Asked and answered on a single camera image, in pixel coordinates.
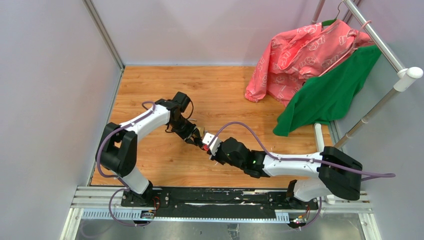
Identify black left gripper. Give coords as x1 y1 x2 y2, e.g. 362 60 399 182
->
169 116 202 145

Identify brass padlock steel shackle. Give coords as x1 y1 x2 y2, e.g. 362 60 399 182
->
189 118 207 139

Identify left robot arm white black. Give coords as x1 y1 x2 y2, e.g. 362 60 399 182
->
95 91 208 207

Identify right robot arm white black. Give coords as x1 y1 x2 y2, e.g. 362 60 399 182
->
203 136 363 209

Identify pink patterned garment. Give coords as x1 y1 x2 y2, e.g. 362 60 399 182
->
244 20 374 106

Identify green garment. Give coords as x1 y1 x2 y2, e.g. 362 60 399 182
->
272 45 382 137

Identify metal clothes rack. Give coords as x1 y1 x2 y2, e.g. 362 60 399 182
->
310 0 424 205

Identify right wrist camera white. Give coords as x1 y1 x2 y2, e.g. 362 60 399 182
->
202 132 222 156

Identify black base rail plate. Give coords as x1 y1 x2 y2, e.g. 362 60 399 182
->
74 186 372 223

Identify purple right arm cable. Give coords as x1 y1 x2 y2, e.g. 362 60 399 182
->
206 121 397 229

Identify aluminium corner frame post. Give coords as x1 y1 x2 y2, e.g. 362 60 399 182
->
82 0 125 73

